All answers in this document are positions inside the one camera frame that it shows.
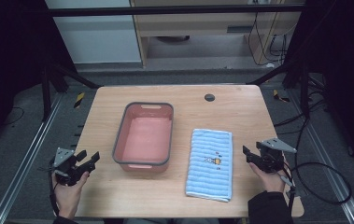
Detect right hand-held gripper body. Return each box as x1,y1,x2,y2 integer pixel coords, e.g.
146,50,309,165
254,137,298,174

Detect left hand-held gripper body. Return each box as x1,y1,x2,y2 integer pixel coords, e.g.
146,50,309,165
52,147,89,188

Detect person's right hand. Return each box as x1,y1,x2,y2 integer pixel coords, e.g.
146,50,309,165
248,162,288,194

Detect person's left hand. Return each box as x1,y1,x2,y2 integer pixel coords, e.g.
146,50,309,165
53,170,91,220

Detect blue striped towel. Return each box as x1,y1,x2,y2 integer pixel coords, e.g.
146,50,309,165
185,128,234,203

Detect yellow black floor tape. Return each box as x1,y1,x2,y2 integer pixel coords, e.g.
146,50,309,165
272,89,291,104
73,91,86,109

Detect pink basin with grey rim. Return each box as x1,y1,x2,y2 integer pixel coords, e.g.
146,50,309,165
111,101,175,173

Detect black metal stand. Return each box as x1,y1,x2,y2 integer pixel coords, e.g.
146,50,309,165
251,57,312,119
39,57,102,123

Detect dark curtain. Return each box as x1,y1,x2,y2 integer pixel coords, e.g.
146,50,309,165
0,0,73,157
285,0,354,172

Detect white cabinet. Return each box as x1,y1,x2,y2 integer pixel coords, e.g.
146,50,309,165
44,0,143,65

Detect light wooden desk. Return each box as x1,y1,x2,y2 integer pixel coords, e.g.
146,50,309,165
129,0,304,67

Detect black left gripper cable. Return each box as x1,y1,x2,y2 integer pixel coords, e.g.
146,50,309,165
47,158,61,217

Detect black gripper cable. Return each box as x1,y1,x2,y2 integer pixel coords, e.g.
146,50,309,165
47,158,61,217
278,118,353,218

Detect aluminium floor rail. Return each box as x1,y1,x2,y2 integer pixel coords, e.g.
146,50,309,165
289,89,354,224
0,92,65,224

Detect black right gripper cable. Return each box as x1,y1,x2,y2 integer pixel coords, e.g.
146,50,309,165
278,118,353,218

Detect black hanging desk cables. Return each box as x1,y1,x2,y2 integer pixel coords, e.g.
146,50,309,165
247,11,289,68

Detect black horizontal frame bar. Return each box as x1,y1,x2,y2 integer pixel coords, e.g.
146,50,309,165
47,4,305,18

